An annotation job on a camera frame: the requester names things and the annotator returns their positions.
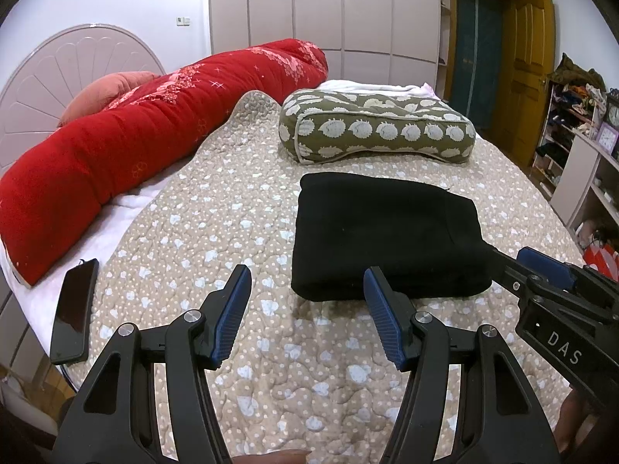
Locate pink pillow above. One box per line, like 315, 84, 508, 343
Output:
58, 71, 158, 128

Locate black smartphone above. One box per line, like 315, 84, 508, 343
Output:
49, 259, 100, 365

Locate white round headboard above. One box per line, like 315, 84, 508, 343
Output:
0, 24, 165, 172

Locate person's right hand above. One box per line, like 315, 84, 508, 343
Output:
553, 390, 599, 454

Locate beige dotted quilt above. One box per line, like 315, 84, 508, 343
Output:
65, 93, 580, 463

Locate red cardboard box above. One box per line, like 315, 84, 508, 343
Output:
583, 243, 619, 282

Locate white shelf unit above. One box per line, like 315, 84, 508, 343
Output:
530, 82, 618, 250

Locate yellow wooden door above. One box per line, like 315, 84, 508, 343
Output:
491, 0, 555, 168

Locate black pants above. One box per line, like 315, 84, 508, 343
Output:
291, 173, 491, 302

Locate red rolled comforter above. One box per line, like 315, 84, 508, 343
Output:
1, 39, 328, 286

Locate green hedgehog pattern pillow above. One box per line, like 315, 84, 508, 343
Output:
278, 89, 476, 164

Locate purple desk clock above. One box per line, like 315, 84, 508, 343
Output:
596, 123, 619, 155

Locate white wardrobe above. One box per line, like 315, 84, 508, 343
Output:
209, 0, 441, 86

